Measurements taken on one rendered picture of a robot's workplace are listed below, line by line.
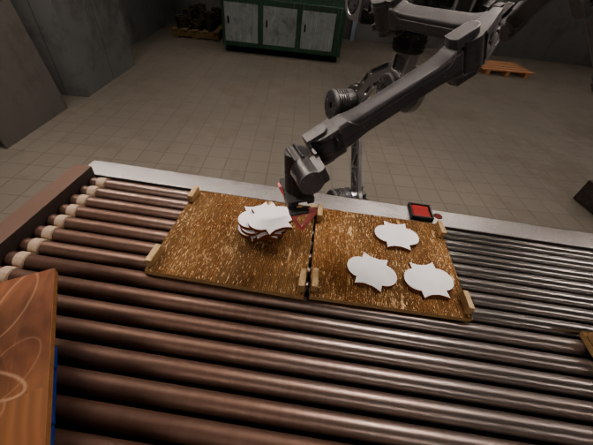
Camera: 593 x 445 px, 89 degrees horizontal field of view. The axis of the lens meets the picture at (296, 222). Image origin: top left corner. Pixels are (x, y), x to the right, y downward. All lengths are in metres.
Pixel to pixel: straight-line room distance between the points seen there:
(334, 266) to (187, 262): 0.39
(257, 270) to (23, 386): 0.47
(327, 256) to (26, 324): 0.65
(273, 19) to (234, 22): 0.68
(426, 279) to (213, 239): 0.60
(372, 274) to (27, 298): 0.75
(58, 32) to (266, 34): 3.24
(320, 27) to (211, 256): 5.69
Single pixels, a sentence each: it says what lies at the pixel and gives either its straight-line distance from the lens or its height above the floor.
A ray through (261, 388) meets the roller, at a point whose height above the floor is 0.91.
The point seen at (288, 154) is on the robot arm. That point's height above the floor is 1.23.
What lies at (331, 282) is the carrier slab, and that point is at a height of 0.94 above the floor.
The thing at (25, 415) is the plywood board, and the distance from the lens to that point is 0.65.
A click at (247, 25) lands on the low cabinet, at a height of 0.45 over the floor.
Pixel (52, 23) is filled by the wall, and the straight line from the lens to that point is 4.48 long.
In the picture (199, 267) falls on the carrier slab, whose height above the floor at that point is 0.94.
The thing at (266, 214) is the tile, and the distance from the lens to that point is 0.85.
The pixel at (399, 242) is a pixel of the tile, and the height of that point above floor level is 0.95.
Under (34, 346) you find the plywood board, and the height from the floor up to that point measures 1.04.
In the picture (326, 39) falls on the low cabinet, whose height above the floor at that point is 0.37.
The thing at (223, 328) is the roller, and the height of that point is 0.92.
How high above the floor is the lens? 1.57
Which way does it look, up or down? 43 degrees down
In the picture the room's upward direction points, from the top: 7 degrees clockwise
